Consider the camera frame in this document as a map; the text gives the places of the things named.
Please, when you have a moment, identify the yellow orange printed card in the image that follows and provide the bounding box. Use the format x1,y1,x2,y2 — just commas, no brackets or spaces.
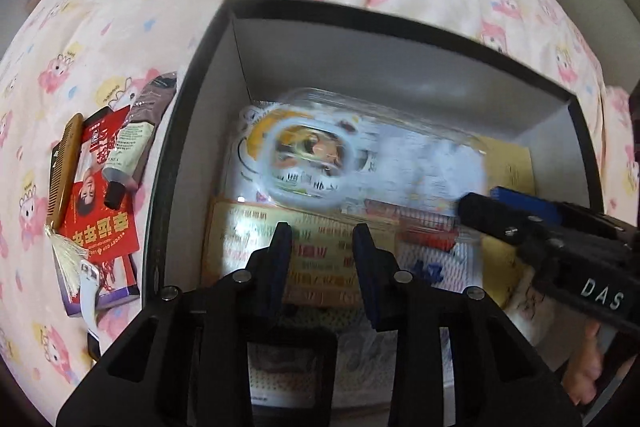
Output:
201,197,399,308

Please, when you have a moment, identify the red envelope packet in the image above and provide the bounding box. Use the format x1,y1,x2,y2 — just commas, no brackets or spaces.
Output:
60,106,139,265

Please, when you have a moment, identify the wooden comb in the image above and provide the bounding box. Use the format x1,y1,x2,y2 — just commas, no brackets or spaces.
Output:
46,113,84,231

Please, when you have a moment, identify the black storage box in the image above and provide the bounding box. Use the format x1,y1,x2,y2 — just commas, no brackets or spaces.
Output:
141,0,603,298

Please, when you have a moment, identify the cartoon girl sticker sheet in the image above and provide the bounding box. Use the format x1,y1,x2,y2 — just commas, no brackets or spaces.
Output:
221,102,378,204

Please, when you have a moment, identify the person right hand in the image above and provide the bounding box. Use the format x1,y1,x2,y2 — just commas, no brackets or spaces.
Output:
562,320,602,405

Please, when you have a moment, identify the pink cartoon print blanket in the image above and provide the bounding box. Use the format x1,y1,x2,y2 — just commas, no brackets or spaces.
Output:
1,0,639,421

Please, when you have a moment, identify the clear plastic pouch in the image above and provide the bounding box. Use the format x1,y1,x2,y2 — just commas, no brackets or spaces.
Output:
222,89,487,217

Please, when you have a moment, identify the hand cream tube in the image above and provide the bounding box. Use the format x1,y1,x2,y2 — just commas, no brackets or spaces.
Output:
102,72,177,210

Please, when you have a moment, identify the Shin-chan bead art kit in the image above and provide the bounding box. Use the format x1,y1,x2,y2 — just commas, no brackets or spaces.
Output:
250,213,483,410

